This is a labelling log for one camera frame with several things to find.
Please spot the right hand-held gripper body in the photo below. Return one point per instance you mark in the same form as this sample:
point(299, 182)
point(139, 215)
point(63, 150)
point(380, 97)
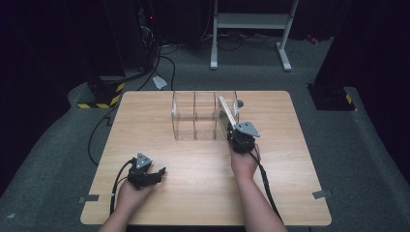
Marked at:
point(242, 139)

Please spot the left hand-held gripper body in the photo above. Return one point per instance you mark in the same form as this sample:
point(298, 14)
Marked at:
point(140, 175)

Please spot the green leaf picture book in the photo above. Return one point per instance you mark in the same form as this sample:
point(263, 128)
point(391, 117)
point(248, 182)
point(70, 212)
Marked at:
point(225, 111)

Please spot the clear acrylic divided rack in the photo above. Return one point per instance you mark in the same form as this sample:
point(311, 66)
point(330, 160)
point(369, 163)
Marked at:
point(199, 116)

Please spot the person's right hand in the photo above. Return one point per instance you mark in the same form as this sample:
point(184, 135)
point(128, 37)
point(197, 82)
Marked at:
point(245, 162)

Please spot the person's left hand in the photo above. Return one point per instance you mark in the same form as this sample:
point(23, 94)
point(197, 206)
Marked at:
point(132, 198)

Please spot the grey tape strip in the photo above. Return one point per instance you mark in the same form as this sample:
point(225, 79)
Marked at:
point(321, 194)
point(89, 198)

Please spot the grey tape piece on floor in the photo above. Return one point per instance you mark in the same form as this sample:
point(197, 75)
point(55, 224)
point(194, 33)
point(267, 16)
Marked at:
point(159, 82)

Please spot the black yellow striped stand base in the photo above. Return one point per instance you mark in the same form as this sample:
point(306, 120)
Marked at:
point(101, 95)

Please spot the white metal stand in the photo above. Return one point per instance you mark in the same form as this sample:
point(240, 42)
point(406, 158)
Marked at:
point(251, 24)

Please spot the small red object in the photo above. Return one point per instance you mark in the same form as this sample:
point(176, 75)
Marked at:
point(312, 39)

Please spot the dark equipment rack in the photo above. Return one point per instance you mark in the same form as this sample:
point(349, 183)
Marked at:
point(141, 32)

